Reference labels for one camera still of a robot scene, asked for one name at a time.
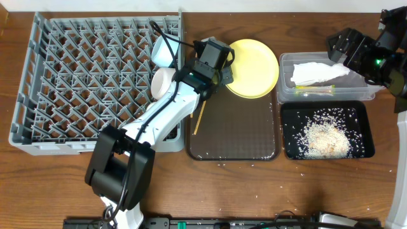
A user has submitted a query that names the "black waste tray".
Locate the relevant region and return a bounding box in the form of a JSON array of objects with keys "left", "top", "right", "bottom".
[{"left": 280, "top": 101, "right": 375, "bottom": 160}]

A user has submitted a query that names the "dark brown serving tray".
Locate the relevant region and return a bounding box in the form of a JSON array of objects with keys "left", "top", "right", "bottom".
[{"left": 185, "top": 86, "right": 280, "bottom": 161}]

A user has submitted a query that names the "light blue bowl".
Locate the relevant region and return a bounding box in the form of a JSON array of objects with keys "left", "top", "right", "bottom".
[{"left": 151, "top": 34, "right": 180, "bottom": 67}]

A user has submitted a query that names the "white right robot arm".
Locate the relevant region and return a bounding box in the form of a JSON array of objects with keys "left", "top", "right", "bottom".
[{"left": 326, "top": 6, "right": 406, "bottom": 229}]

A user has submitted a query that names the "green yellow snack wrapper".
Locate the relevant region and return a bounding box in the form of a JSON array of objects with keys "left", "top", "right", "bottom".
[{"left": 294, "top": 85, "right": 335, "bottom": 96}]

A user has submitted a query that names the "white napkin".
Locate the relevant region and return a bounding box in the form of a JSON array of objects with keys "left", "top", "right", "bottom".
[{"left": 290, "top": 62, "right": 350, "bottom": 86}]

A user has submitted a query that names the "yellow plate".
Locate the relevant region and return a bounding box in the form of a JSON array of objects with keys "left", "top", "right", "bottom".
[{"left": 226, "top": 39, "right": 279, "bottom": 99}]

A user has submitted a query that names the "pink bowl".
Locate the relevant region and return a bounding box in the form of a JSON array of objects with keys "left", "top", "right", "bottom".
[{"left": 151, "top": 67, "right": 176, "bottom": 100}]

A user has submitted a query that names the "white cup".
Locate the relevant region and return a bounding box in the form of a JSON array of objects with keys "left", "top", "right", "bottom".
[{"left": 146, "top": 102, "right": 156, "bottom": 111}]

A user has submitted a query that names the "rice food scraps pile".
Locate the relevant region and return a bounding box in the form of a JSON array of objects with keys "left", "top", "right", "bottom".
[{"left": 293, "top": 108, "right": 365, "bottom": 159}]

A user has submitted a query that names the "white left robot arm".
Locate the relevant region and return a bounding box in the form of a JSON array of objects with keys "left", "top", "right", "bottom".
[{"left": 85, "top": 38, "right": 235, "bottom": 228}]

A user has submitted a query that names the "right wooden chopstick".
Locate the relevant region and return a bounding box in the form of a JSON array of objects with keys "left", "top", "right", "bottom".
[{"left": 193, "top": 101, "right": 206, "bottom": 135}]

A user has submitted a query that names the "grey plastic dish rack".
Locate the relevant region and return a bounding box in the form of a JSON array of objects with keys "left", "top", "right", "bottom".
[{"left": 8, "top": 13, "right": 183, "bottom": 155}]

